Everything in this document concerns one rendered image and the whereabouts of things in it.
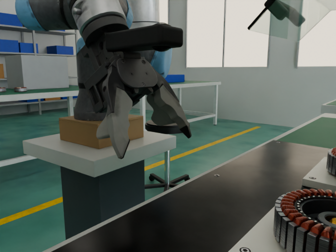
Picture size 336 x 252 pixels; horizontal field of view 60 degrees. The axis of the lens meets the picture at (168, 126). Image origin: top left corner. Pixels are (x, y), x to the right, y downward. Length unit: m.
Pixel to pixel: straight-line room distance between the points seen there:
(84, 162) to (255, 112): 4.93
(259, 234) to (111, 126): 0.21
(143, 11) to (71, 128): 0.37
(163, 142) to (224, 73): 4.92
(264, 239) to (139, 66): 0.28
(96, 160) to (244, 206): 0.38
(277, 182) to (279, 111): 4.85
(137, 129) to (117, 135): 0.50
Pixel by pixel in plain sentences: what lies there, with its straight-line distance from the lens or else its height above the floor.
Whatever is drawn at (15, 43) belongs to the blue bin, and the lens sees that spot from 6.66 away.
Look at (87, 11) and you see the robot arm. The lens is 0.46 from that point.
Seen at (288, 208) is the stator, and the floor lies 0.82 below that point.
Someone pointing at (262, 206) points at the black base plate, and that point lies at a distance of 0.42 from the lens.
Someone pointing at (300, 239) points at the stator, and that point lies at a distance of 0.29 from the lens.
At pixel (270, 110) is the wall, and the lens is 5.39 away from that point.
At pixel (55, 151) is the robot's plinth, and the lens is 0.80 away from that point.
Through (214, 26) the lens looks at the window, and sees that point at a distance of 5.91.
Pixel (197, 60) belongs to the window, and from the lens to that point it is 6.05.
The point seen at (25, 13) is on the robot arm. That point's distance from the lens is 0.66.
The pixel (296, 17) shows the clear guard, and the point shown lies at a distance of 0.56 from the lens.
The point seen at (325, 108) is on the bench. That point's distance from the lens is 1.92.
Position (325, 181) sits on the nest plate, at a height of 0.78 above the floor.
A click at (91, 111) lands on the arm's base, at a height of 0.84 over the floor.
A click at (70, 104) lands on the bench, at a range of 3.91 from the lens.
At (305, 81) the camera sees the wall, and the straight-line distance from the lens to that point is 5.19.
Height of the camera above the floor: 0.95
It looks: 11 degrees down
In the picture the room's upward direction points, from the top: straight up
